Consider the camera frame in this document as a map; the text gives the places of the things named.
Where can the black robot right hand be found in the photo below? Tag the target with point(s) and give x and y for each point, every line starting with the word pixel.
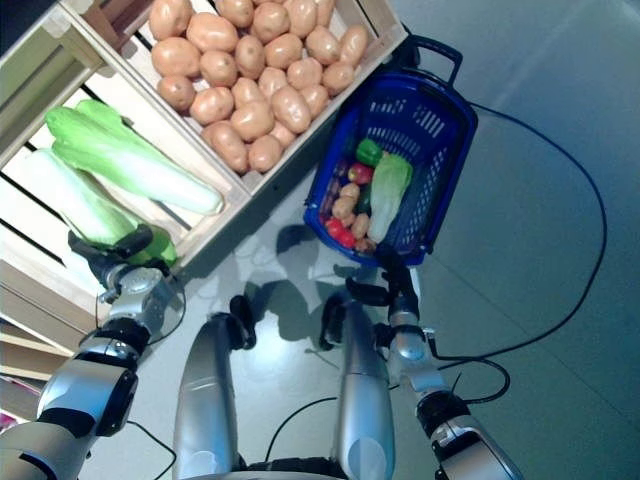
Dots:
pixel 400 285

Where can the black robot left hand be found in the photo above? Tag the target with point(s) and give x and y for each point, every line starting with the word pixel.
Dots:
pixel 135 237

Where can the green white napa cabbage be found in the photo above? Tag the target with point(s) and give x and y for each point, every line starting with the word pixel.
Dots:
pixel 75 200
pixel 387 195
pixel 135 165

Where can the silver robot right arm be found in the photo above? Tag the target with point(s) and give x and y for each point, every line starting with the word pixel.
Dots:
pixel 415 345

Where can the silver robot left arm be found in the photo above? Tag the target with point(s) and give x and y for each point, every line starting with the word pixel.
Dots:
pixel 90 390

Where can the blue plastic shopping basket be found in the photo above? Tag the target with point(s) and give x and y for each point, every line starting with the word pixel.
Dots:
pixel 440 165

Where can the tan potato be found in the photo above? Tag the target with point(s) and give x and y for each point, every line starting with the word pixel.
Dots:
pixel 170 17
pixel 212 32
pixel 360 226
pixel 283 50
pixel 252 121
pixel 230 145
pixel 322 45
pixel 315 100
pixel 304 73
pixel 270 22
pixel 235 10
pixel 218 68
pixel 247 92
pixel 176 92
pixel 211 106
pixel 338 77
pixel 265 153
pixel 175 56
pixel 301 17
pixel 366 245
pixel 282 136
pixel 344 206
pixel 272 82
pixel 353 45
pixel 350 190
pixel 250 56
pixel 325 7
pixel 291 109

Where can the red toy pepper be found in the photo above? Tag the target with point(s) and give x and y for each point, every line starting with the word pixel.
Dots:
pixel 346 240

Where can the light wooden slat crate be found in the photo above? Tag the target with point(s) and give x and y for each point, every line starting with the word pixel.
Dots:
pixel 385 35
pixel 210 230

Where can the red tomato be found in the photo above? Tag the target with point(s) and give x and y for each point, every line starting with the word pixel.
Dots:
pixel 334 226

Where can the dark green cucumber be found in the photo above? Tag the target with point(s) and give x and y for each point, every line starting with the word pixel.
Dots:
pixel 365 200

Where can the red apple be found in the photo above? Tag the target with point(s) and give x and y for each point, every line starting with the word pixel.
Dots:
pixel 361 173

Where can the silver robot right leg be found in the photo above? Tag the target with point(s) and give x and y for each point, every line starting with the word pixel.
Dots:
pixel 362 400

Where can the silver robot leg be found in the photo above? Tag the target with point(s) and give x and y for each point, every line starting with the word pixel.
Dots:
pixel 362 400
pixel 205 400

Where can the green bell pepper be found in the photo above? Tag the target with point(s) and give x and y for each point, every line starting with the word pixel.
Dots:
pixel 369 151

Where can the silver robot left leg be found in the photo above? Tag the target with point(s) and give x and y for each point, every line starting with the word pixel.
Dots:
pixel 205 400

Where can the black robot waist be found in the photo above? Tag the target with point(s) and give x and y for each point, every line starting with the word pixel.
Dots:
pixel 285 470

